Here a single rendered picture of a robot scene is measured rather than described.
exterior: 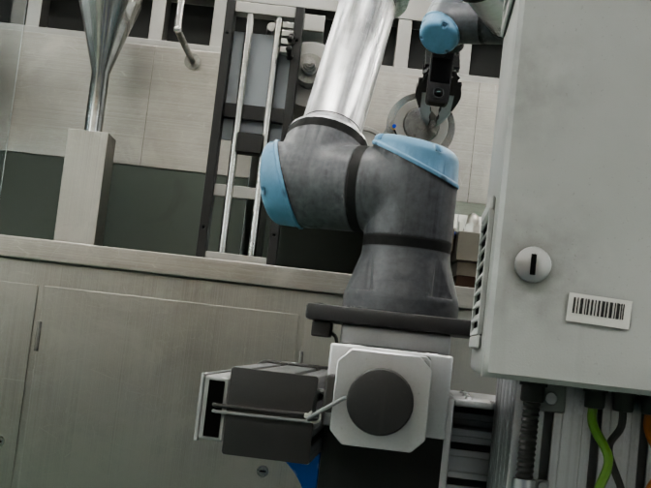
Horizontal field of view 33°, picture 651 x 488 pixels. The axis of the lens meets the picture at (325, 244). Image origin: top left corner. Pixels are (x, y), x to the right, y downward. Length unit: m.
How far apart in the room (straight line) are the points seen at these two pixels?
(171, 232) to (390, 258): 1.37
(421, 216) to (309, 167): 0.16
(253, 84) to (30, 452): 0.85
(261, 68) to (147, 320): 0.58
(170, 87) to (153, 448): 1.01
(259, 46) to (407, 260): 1.02
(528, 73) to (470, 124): 1.85
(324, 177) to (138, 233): 1.32
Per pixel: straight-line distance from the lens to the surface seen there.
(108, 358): 2.12
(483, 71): 2.86
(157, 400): 2.11
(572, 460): 1.09
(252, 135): 2.25
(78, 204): 2.48
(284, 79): 2.31
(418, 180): 1.41
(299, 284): 2.06
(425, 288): 1.39
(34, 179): 2.79
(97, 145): 2.49
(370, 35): 1.62
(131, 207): 2.73
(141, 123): 2.76
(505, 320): 0.87
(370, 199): 1.42
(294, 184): 1.46
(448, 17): 2.08
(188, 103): 2.75
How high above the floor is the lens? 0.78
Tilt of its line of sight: 5 degrees up
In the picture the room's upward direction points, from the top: 6 degrees clockwise
